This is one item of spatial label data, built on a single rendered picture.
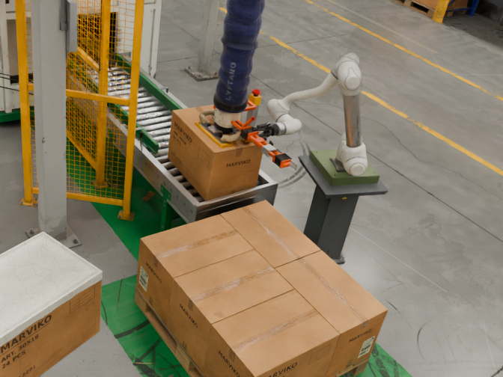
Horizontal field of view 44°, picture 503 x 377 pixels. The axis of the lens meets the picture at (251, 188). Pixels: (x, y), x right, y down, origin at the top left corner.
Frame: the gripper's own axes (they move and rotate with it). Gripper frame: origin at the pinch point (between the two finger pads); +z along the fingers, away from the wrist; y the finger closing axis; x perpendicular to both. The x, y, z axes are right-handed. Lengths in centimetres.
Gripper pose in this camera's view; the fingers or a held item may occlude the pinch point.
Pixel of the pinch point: (251, 134)
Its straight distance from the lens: 402.1
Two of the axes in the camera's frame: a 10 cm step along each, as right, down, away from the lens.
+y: -1.8, 8.2, 5.4
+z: -7.9, 2.1, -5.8
